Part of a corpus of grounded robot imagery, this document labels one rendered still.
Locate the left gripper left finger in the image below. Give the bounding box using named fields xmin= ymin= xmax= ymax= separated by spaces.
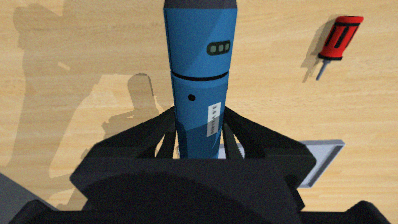
xmin=84 ymin=106 xmax=177 ymax=159

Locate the grey rectangular tray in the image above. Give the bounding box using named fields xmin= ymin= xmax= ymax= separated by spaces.
xmin=218 ymin=139 xmax=346 ymax=188

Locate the blue electric screwdriver barrel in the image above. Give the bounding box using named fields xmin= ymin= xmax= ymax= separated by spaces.
xmin=163 ymin=0 xmax=238 ymax=158

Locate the red screwdriver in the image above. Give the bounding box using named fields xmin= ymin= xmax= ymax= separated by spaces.
xmin=317 ymin=16 xmax=364 ymax=77

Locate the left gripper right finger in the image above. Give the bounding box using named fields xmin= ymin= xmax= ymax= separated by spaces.
xmin=222 ymin=106 xmax=317 ymax=190

